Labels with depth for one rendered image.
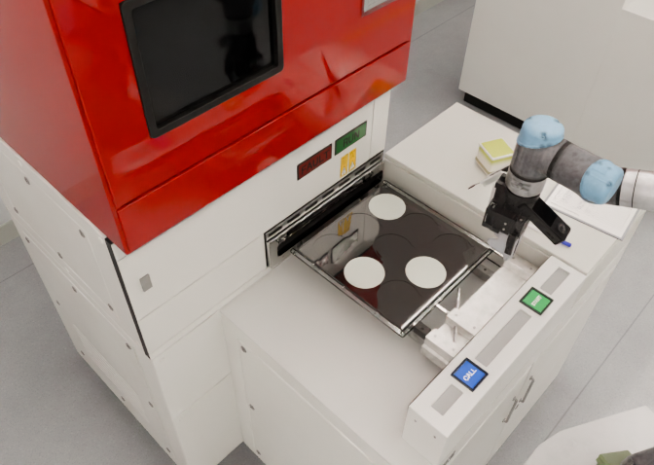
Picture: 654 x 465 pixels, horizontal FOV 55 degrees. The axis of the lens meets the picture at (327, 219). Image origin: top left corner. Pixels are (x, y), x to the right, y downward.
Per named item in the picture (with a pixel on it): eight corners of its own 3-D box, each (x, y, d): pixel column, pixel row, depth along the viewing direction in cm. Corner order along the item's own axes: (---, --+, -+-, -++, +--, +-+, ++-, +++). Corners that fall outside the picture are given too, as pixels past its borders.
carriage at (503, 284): (419, 352, 144) (421, 345, 142) (506, 266, 163) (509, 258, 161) (448, 374, 140) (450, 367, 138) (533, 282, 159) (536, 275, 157)
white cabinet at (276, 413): (243, 452, 214) (218, 312, 155) (418, 292, 263) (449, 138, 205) (387, 601, 184) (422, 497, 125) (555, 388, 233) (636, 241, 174)
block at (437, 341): (423, 343, 142) (425, 336, 140) (432, 334, 144) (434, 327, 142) (452, 365, 139) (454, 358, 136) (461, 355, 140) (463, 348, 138)
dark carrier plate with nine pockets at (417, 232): (296, 250, 159) (296, 248, 159) (383, 185, 177) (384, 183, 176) (402, 330, 143) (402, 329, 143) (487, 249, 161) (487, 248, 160)
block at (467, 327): (444, 322, 146) (446, 315, 144) (453, 313, 148) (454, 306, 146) (473, 342, 143) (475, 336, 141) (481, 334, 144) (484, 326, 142)
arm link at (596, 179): (631, 175, 115) (576, 148, 121) (624, 165, 106) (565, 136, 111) (606, 212, 117) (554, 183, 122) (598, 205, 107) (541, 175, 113)
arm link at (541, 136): (556, 145, 109) (513, 124, 113) (539, 191, 117) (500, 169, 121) (578, 125, 113) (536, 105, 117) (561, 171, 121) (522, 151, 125)
